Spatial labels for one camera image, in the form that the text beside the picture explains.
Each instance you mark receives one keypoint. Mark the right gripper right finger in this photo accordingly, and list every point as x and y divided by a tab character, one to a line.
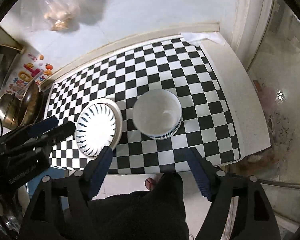
207	177

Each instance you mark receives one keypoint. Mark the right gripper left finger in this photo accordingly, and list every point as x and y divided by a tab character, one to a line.
95	172

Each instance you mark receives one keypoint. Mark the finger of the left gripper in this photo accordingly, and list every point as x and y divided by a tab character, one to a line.
57	136
23	133

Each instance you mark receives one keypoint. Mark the white plate blue leaf pattern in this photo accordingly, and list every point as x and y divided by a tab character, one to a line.
82	134

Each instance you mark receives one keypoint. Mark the white bowl floral decoration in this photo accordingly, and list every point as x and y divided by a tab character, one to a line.
156	112

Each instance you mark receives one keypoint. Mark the white plate grey floral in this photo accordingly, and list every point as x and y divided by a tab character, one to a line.
107	123

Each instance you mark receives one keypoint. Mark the white bowl blue rim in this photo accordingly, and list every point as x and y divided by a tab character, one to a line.
168	135

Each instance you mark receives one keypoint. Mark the dark wok pan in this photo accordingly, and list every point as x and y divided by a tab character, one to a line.
28	105

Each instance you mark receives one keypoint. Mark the steel pot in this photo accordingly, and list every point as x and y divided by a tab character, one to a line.
9	108

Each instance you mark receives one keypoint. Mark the person's dark trousers leg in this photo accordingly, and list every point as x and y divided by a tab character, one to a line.
156	214

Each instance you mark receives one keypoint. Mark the black white checkered mat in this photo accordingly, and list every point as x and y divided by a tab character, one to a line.
171	64

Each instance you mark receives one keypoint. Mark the plastic bag with eggs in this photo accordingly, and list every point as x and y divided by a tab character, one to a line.
53	15

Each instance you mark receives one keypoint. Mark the colourful wall sticker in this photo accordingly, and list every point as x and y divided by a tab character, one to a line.
31	66

